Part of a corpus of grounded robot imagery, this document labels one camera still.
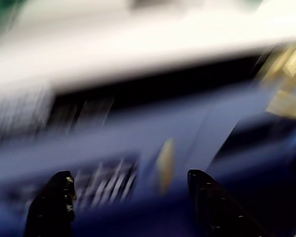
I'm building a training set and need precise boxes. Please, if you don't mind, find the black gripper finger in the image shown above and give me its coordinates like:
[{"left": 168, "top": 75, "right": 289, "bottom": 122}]
[
  {"left": 24, "top": 170, "right": 76, "bottom": 237},
  {"left": 187, "top": 169, "right": 269, "bottom": 237}
]

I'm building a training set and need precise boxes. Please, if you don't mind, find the green toy recipient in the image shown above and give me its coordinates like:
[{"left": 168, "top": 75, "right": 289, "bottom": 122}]
[{"left": 0, "top": 0, "right": 24, "bottom": 29}]

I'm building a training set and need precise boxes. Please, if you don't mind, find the blue toy kitchen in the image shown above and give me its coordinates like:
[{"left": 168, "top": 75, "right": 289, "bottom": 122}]
[{"left": 0, "top": 0, "right": 296, "bottom": 237}]

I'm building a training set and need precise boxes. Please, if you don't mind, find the gold stove knob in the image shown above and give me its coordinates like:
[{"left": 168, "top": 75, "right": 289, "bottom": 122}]
[{"left": 263, "top": 43, "right": 296, "bottom": 83}]

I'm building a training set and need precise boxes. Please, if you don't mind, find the curved gold cabinet handle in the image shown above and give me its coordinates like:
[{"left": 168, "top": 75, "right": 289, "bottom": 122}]
[{"left": 155, "top": 137, "right": 176, "bottom": 194}]

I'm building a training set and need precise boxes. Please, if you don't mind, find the curved gold oven handle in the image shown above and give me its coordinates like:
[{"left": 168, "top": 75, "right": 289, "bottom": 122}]
[{"left": 265, "top": 89, "right": 296, "bottom": 119}]

